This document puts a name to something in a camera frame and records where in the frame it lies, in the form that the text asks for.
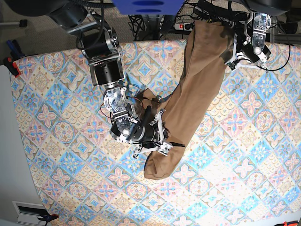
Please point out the black power strip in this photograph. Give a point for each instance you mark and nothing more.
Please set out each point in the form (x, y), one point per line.
(181, 26)

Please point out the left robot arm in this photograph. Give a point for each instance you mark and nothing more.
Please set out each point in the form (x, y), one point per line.
(250, 34)

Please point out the orange black spring clamp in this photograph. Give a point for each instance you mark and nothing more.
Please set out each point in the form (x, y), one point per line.
(47, 218)

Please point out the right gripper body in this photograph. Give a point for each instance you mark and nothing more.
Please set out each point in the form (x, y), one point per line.
(148, 136)

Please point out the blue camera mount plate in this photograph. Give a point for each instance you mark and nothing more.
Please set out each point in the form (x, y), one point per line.
(148, 7)

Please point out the black floor block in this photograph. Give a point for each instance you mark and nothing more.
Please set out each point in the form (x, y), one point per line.
(23, 23)

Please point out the white floor vent box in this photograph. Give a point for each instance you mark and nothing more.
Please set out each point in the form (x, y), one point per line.
(28, 213)

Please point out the red clamp bottom edge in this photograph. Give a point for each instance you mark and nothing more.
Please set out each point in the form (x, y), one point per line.
(291, 223)

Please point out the red black clamp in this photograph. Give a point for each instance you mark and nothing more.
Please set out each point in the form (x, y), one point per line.
(12, 66)

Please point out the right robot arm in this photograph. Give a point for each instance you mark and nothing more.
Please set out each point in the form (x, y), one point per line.
(100, 46)

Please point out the patterned tablecloth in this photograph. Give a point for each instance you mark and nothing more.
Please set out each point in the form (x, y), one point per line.
(242, 165)

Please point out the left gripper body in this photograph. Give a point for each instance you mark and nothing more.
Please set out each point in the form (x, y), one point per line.
(248, 54)

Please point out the brown t-shirt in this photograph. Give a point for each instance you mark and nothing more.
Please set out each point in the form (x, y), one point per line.
(207, 49)

